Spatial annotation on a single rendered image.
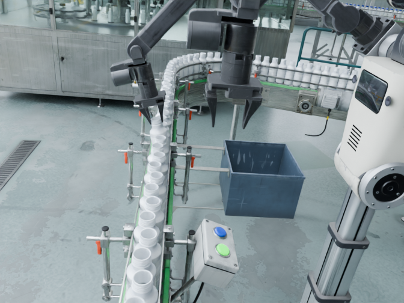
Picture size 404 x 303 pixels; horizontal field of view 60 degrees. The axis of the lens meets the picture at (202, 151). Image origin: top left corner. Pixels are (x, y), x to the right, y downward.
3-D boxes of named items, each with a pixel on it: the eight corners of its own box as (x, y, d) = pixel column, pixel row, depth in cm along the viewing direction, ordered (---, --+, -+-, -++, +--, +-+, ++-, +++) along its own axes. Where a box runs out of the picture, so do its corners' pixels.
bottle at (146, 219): (162, 264, 89) (165, 211, 81) (151, 281, 84) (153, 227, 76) (140, 257, 91) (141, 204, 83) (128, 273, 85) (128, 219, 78)
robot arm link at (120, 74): (139, 44, 103) (142, 39, 111) (101, 52, 104) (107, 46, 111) (149, 83, 109) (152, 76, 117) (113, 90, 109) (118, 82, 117)
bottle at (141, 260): (150, 295, 80) (152, 240, 73) (157, 317, 75) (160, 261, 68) (124, 302, 78) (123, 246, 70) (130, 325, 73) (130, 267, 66)
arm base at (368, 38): (366, 55, 108) (396, 21, 104) (348, 39, 106) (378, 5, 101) (353, 49, 116) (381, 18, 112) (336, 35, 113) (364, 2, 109)
